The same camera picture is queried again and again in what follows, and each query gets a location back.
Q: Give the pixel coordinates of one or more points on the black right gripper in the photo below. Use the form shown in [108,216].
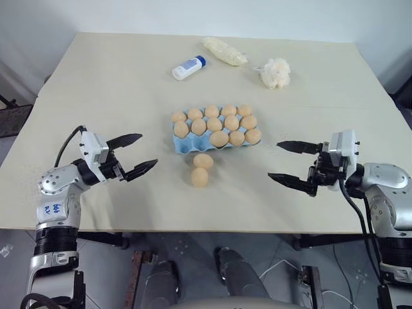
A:
[323,172]

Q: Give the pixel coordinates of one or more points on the tan egg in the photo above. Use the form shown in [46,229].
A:
[195,113]
[229,110]
[219,139]
[249,122]
[211,111]
[198,126]
[253,136]
[179,116]
[202,161]
[244,110]
[237,138]
[231,122]
[199,176]
[214,124]
[181,128]

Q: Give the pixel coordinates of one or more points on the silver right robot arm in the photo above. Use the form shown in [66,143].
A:
[389,199]

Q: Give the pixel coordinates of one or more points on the blue egg carton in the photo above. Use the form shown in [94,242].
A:
[186,146]

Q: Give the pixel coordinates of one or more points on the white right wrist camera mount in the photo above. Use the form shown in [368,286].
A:
[347,145]

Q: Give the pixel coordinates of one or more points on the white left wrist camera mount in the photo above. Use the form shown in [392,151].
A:
[91,145]

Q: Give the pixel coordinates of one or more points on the crumpled clear plastic scrap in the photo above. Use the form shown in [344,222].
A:
[6,251]

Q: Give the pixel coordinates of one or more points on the white bottle with blue cap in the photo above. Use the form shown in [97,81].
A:
[186,68]

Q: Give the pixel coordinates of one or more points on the clear bag of white filling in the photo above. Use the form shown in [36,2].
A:
[223,51]

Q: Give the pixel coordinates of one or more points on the black table frame bar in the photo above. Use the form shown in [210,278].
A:
[331,241]
[103,239]

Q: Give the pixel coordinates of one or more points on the white mesh bath puff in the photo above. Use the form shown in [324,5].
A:
[275,74]

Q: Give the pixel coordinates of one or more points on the dark metal frame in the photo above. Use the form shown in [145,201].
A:
[13,117]

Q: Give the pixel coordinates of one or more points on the dark grey rounded shell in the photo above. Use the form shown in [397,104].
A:
[239,273]
[162,283]

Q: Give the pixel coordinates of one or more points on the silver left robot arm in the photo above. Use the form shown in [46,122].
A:
[59,193]

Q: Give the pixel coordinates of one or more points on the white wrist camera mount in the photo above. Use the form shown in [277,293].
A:
[91,145]
[347,145]

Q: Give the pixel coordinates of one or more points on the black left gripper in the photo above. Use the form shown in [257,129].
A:
[112,169]

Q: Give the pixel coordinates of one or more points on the rusty metal stand post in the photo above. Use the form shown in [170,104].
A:
[310,286]
[136,277]

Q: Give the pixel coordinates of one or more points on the pale rounded robot body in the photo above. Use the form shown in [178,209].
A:
[219,304]

